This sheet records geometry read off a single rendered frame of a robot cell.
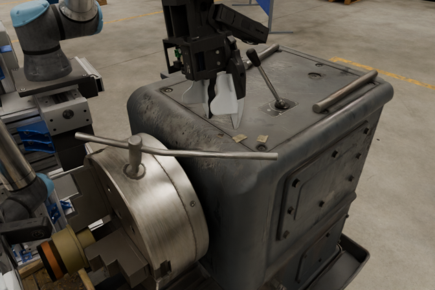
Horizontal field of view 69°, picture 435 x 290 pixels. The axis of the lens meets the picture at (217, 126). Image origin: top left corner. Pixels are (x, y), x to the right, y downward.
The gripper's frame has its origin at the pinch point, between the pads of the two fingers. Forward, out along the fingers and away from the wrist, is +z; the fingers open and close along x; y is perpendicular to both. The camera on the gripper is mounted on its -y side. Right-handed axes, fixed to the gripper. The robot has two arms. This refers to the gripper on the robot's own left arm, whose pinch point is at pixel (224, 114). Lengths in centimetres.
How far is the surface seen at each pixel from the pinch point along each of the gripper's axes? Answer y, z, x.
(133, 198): 16.2, 11.8, -7.5
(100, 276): 23, 44, -28
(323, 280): -40, 81, -3
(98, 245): 23.0, 22.3, -13.8
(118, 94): -89, 87, -290
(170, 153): 9.2, 4.7, -4.0
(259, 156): -0.7, 5.8, 6.8
